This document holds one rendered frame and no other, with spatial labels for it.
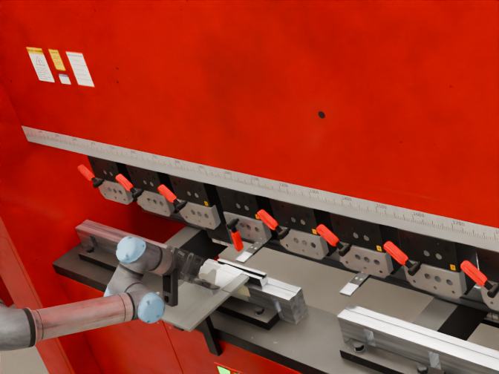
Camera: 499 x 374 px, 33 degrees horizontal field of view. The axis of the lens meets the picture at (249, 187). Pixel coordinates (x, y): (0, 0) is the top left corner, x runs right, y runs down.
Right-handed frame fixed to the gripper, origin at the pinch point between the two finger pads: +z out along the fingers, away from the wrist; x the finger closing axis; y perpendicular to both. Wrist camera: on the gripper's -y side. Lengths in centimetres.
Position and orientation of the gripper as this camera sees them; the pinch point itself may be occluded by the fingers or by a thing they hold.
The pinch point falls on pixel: (209, 285)
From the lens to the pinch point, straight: 255.5
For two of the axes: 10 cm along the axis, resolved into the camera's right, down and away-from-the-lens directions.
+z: 6.4, 3.2, 7.0
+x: -6.8, -2.0, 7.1
